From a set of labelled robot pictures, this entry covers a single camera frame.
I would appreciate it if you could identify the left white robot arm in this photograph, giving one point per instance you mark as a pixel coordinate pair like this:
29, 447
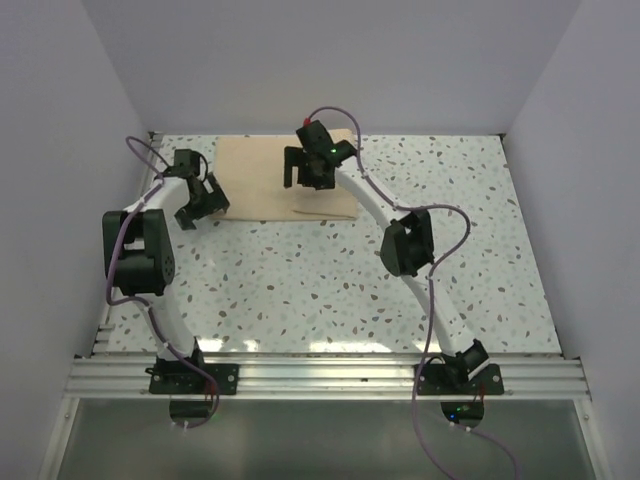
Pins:
140, 263

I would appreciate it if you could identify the beige cloth wrap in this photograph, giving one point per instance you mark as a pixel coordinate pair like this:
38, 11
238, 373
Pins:
250, 170

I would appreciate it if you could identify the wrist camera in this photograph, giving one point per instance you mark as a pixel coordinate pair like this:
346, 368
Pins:
314, 137
189, 163

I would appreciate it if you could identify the aluminium rail frame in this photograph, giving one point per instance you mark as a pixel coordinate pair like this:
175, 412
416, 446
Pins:
326, 377

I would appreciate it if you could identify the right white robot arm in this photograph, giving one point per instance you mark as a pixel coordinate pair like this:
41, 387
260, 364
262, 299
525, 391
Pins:
407, 252

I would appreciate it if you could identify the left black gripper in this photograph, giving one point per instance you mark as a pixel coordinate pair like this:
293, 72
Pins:
215, 200

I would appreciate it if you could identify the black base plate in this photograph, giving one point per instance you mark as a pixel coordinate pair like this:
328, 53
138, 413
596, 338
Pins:
174, 378
438, 379

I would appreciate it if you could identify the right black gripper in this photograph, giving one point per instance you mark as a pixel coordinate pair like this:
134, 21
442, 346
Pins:
294, 157

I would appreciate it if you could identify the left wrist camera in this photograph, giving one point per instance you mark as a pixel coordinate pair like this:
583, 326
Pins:
189, 163

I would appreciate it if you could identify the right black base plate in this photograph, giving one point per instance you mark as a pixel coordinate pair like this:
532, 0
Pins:
438, 379

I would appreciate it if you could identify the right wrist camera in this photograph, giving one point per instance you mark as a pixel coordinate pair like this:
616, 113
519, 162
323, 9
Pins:
314, 137

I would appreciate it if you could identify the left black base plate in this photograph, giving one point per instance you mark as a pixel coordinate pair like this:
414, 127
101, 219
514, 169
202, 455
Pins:
174, 378

